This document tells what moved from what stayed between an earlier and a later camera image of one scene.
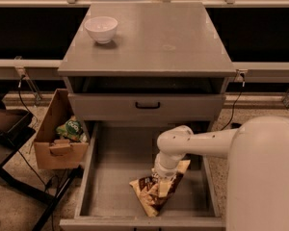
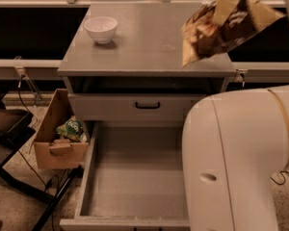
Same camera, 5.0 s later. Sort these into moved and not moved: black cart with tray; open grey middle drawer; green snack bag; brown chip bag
Moved: brown chip bag
Not moved: open grey middle drawer; black cart with tray; green snack bag
